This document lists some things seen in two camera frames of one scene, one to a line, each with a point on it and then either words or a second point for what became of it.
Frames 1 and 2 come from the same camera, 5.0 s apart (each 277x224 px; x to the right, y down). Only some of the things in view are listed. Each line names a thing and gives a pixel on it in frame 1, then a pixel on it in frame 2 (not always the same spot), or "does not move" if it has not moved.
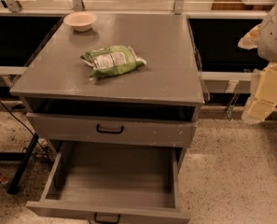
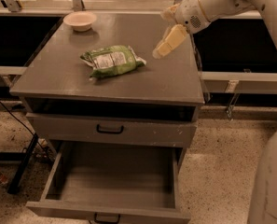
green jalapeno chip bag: (111, 61) does not move
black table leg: (23, 163) does not move
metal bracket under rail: (231, 88) does not move
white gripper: (274, 37) → (189, 13)
